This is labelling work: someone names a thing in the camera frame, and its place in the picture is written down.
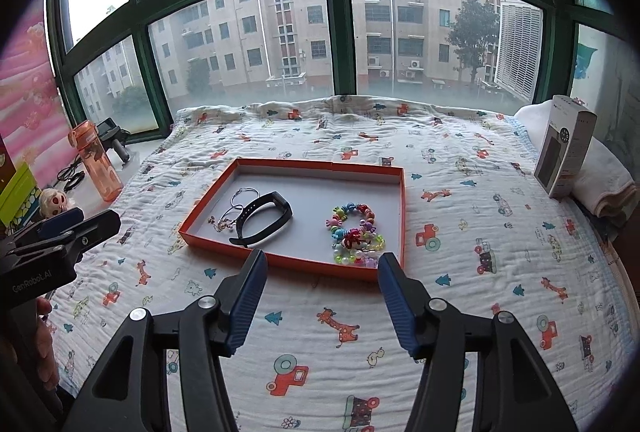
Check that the black handheld device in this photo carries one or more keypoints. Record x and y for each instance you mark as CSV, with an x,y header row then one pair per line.
x,y
112,132

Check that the cartoon printed blanket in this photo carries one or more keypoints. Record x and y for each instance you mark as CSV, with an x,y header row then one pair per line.
x,y
475,212

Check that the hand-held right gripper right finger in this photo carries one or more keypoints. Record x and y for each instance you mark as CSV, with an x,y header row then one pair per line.
x,y
397,309

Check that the orange shallow tray box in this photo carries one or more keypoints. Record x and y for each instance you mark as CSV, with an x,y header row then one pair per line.
x,y
310,192

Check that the red beaded charm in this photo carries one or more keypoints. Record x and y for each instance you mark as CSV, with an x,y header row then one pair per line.
x,y
354,236

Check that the green window frame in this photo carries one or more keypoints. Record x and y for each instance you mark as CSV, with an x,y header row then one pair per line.
x,y
337,27

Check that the white skull toy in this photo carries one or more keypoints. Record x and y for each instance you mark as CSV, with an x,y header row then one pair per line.
x,y
52,203

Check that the orange water bottle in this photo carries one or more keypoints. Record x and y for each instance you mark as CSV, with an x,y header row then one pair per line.
x,y
97,162

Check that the person's left hand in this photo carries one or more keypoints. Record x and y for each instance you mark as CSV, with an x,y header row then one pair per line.
x,y
45,347

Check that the green box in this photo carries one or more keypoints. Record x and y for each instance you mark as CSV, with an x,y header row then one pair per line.
x,y
17,194

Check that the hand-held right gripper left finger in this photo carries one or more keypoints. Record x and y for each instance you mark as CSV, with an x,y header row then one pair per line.
x,y
245,304

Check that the black smart band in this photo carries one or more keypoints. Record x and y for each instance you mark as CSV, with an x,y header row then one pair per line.
x,y
267,212

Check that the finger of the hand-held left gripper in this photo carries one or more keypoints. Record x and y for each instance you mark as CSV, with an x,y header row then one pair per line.
x,y
95,227
55,222

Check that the white louvred cover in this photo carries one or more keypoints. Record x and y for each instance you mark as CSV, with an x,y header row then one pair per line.
x,y
517,47

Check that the grey product box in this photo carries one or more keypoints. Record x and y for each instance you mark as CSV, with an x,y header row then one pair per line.
x,y
565,147

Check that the silver hoop earring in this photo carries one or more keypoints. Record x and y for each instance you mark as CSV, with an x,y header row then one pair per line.
x,y
231,214
245,197

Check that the pink printed curtain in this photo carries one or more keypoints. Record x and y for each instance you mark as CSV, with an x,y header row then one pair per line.
x,y
30,102

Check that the blue cloth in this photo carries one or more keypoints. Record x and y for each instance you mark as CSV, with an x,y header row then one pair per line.
x,y
584,60

